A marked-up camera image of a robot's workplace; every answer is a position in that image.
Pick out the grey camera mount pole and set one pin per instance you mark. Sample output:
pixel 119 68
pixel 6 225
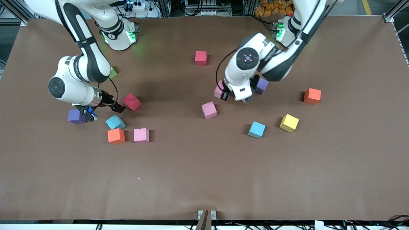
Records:
pixel 204 222

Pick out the pink notched foam block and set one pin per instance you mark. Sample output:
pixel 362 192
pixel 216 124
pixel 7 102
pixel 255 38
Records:
pixel 141 135

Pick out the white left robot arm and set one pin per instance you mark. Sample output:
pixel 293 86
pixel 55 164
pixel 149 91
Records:
pixel 246 59

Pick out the small metal bracket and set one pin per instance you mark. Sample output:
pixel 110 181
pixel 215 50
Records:
pixel 213 214

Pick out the white power strip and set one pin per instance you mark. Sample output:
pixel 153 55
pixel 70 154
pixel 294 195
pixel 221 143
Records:
pixel 139 6

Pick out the aluminium table edge rail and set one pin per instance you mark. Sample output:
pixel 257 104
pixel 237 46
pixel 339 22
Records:
pixel 402 44

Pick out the orange foam block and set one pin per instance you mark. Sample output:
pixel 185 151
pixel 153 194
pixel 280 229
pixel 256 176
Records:
pixel 312 96
pixel 116 136

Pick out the yellow foam block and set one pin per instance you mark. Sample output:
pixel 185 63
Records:
pixel 289 123

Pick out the purple foam block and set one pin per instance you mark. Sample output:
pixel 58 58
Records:
pixel 73 116
pixel 263 86

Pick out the bag of orange snacks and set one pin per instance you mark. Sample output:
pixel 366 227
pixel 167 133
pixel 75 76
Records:
pixel 270 8

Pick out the red foam block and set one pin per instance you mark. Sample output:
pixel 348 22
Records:
pixel 132 102
pixel 201 58

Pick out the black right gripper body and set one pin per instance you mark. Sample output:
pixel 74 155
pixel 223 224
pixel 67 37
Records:
pixel 107 99

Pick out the paper table cover sheet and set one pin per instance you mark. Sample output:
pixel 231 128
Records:
pixel 204 166

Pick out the blue foam block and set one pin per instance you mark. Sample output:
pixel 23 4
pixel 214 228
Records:
pixel 115 122
pixel 257 129

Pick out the aluminium frame profile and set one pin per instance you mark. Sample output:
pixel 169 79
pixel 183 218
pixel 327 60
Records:
pixel 19 16
pixel 391 16

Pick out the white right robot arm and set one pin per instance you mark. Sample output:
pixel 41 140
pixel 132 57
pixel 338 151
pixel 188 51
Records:
pixel 68 86

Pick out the green foam block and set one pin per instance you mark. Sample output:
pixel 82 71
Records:
pixel 113 73

